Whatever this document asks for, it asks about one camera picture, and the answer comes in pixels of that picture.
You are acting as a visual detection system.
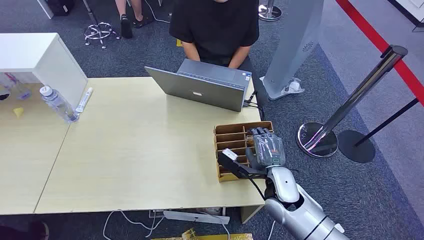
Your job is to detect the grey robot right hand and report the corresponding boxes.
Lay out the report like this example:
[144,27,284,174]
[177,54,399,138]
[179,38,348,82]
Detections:
[245,127,287,170]

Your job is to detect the wooden compartment card box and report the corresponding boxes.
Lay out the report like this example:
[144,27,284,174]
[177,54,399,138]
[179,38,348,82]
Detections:
[213,120,276,183]

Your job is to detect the person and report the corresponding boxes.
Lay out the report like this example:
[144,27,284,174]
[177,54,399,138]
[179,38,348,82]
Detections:
[168,0,261,70]

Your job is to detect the bystander person's legs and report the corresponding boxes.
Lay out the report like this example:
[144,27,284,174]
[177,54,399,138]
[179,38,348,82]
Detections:
[114,0,154,39]

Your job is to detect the clear plastic wrap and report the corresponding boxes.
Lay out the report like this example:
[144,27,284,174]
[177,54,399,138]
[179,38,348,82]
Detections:
[280,77,306,96]

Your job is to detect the grey open laptop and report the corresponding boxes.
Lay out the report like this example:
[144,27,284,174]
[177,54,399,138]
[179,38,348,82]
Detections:
[144,58,253,114]

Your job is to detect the white power strip bar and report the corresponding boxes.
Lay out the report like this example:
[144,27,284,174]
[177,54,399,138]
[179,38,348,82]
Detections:
[162,210,231,226]

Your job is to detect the gold wrapped box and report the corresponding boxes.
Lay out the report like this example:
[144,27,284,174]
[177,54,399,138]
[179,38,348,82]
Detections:
[150,227,255,240]

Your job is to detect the grey standing kiosk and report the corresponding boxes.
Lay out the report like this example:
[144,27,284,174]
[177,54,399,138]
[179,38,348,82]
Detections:
[258,0,326,102]

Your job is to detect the red barrier belt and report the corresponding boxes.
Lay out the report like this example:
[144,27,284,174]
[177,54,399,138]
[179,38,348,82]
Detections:
[335,0,424,108]

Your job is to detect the white tube with cap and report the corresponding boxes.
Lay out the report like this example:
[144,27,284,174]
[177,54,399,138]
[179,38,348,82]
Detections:
[75,87,94,114]

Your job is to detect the white cabinet corner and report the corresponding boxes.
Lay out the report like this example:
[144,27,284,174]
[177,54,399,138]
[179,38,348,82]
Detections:
[387,0,424,33]

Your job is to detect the chrome chair base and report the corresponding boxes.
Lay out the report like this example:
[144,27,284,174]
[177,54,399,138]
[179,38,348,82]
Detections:
[81,0,121,50]

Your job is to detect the clear plastic water bottle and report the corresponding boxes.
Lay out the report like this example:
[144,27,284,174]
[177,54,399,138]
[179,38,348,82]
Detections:
[39,85,81,124]

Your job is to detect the white box shelf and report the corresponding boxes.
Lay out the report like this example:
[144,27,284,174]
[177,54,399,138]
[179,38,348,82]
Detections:
[0,32,89,109]

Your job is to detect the black shoe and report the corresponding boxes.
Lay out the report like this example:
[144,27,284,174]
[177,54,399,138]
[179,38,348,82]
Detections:
[0,220,50,240]

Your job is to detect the black bag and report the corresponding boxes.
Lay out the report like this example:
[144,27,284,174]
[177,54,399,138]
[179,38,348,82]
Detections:
[45,0,76,17]

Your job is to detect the clear bottle with purple cap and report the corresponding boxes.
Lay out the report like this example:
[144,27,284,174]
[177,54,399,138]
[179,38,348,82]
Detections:
[0,72,33,101]

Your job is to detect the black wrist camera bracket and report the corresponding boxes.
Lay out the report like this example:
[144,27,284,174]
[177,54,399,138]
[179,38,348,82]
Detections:
[216,148,268,181]

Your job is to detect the black laptop cable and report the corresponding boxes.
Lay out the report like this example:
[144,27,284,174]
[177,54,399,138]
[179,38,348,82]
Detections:
[243,90,266,122]

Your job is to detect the black stanchion post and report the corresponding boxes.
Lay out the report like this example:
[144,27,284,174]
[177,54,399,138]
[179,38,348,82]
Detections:
[337,97,420,164]

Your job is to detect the chrome stanchion post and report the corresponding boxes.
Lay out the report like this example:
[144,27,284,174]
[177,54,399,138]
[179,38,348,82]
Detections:
[296,44,409,159]

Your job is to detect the chrome round pedestal base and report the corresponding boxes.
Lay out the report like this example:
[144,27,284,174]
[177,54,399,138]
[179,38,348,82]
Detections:
[257,0,283,23]

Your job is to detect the white floor cable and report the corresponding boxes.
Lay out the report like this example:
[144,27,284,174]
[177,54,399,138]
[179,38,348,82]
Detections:
[102,209,167,240]

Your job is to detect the thin white cable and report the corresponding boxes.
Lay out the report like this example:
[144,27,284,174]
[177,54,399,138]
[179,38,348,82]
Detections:
[143,0,172,24]

